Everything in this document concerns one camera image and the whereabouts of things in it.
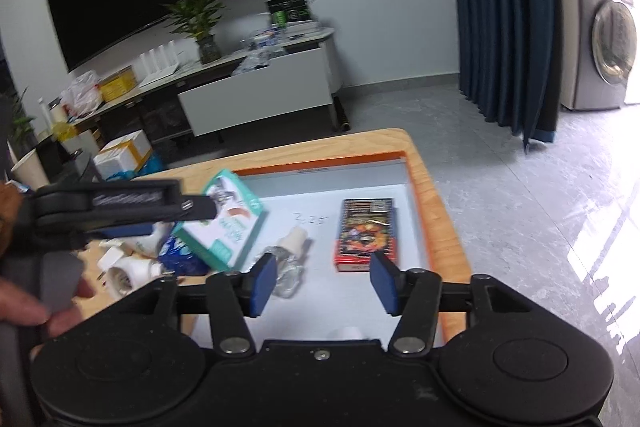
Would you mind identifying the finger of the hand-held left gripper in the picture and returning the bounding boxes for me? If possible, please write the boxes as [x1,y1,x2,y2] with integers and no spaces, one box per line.
[177,194,219,223]
[97,222,157,240]

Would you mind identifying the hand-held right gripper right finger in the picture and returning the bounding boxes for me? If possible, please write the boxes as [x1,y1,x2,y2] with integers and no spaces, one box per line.
[369,251,538,357]

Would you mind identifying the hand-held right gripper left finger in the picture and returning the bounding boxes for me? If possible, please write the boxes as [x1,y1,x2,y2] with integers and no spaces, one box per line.
[127,252,278,358]

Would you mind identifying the white vaporizer with clear bottle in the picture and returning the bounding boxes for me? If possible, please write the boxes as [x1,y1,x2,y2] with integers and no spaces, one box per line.
[122,223,173,257]

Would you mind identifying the teal carton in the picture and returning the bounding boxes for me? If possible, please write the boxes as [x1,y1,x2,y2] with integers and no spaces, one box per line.
[171,169,267,272]

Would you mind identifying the clear liquid refill bottle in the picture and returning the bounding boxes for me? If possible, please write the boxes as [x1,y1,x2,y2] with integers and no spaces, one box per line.
[260,227,313,299]

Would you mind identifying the white plug-in vaporizer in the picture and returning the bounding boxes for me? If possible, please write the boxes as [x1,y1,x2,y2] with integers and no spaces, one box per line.
[107,254,166,300]

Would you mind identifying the blue tin box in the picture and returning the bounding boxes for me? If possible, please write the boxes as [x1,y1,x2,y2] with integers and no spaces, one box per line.
[157,234,213,278]

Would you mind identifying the red colourful card box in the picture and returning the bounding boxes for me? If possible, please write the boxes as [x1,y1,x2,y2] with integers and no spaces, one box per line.
[334,198,399,273]

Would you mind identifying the orange and white box lid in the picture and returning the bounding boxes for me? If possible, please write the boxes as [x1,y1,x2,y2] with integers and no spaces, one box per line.
[187,150,446,350]

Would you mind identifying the person's left hand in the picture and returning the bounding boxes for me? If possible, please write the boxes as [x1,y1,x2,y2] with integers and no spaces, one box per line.
[0,276,96,340]

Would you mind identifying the black phone stand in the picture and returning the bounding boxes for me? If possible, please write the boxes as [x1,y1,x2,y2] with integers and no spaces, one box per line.
[35,137,66,180]

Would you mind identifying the white paper cup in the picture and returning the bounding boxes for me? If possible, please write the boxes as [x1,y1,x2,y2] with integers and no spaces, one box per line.
[10,147,51,190]

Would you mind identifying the blue plastic bag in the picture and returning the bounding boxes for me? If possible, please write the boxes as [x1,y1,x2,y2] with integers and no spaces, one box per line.
[107,154,166,182]

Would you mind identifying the white cardboard box yellow tape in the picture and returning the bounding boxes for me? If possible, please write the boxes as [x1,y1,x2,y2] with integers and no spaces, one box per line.
[93,130,153,180]

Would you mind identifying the leafy green houseplant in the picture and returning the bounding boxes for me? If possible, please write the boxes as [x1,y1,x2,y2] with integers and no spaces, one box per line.
[7,89,38,148]

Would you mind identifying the television cabinet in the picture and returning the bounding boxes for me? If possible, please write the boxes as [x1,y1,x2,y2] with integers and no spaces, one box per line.
[65,27,343,148]

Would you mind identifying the white plastic bag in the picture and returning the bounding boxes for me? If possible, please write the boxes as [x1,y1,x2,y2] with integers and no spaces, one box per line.
[60,71,101,118]

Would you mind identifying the white cabinet drawer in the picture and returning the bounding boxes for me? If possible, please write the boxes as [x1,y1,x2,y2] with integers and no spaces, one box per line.
[177,43,335,138]

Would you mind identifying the white router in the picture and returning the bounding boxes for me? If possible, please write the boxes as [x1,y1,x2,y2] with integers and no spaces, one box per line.
[137,41,182,88]

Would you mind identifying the plastic packets pile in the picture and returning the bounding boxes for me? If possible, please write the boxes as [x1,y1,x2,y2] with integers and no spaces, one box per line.
[232,47,286,75]

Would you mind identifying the black cylinder roll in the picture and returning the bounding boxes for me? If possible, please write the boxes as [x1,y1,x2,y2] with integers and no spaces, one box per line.
[334,96,351,130]

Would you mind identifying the potted plant in glass vase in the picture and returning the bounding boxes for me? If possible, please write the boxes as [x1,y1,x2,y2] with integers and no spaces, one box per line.
[161,0,228,65]

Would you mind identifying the clear plastic containers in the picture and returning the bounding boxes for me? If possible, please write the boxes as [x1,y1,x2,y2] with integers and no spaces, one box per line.
[245,23,321,50]

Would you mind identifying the black and green box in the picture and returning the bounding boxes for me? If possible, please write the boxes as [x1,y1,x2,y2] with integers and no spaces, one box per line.
[265,0,313,28]

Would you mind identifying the dark blue curtain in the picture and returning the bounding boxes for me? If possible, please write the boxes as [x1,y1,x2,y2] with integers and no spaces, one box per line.
[442,0,561,154]

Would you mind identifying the silver washing machine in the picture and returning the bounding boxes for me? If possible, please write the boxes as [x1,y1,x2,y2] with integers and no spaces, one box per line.
[560,0,640,112]

